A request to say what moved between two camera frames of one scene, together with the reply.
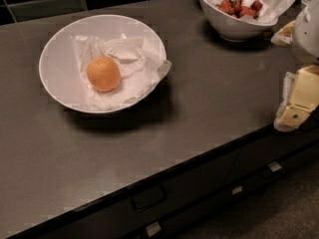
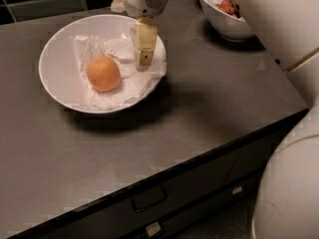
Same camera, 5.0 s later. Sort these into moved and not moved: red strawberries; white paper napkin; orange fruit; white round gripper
Moved: white round gripper
Not moved: orange fruit; red strawberries; white paper napkin
